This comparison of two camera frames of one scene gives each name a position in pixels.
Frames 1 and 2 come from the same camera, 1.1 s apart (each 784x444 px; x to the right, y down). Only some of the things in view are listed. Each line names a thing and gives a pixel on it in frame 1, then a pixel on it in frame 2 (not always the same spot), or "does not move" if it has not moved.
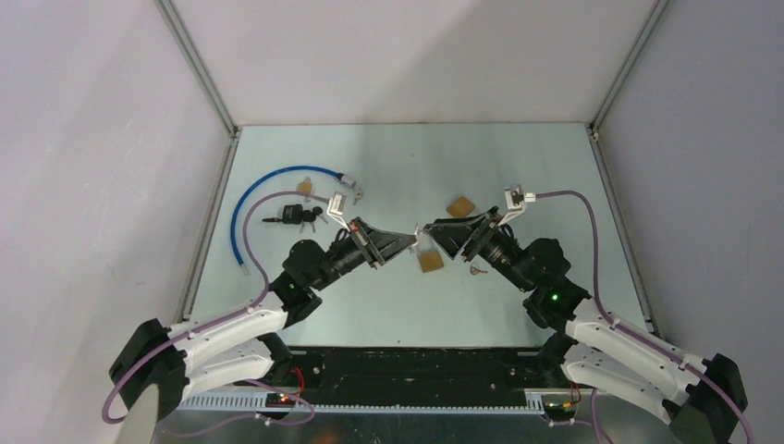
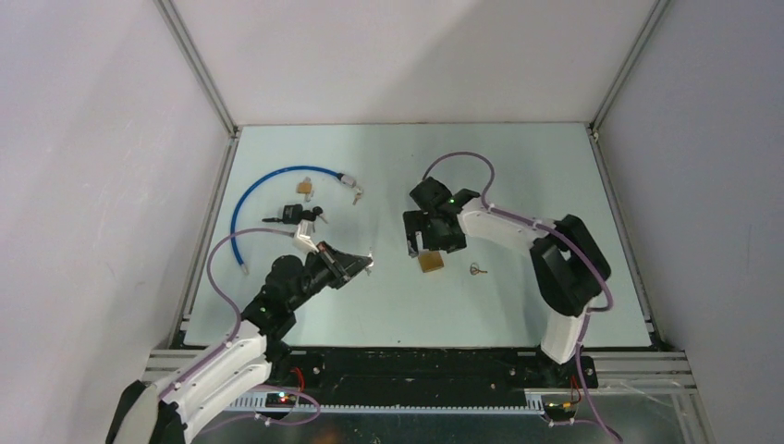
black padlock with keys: x=296 y=215 does not move
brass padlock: x=429 y=255 does not move
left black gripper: x=378 y=245 → x=341 y=265
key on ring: x=474 y=270 does not move
